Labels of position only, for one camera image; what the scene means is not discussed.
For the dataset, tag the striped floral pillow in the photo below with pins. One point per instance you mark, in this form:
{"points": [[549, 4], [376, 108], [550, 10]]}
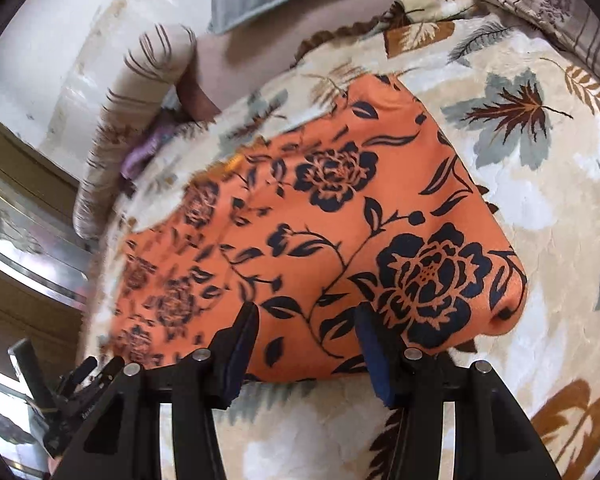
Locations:
{"points": [[555, 0]]}

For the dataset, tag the purple cloth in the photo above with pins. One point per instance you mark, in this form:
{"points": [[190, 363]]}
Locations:
{"points": [[140, 160]]}

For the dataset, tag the leaf print blanket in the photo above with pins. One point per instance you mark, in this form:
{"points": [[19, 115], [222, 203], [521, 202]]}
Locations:
{"points": [[530, 210]]}

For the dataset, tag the wooden door with glass pane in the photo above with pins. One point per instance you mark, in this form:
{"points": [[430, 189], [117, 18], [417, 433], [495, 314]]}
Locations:
{"points": [[20, 185]]}

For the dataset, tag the orange floral shirt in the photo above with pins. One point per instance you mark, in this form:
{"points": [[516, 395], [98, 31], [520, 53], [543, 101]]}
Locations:
{"points": [[330, 210]]}

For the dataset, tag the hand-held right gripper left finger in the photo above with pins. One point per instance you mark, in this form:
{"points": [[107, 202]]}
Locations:
{"points": [[240, 350]]}

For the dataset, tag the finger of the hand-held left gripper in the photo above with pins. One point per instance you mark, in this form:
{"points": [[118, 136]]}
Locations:
{"points": [[92, 377]]}

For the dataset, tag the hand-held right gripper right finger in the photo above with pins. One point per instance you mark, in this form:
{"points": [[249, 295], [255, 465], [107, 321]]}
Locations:
{"points": [[375, 360]]}

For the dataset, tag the striped bolster pillow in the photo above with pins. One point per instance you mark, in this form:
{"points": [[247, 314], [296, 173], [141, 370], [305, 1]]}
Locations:
{"points": [[130, 105]]}

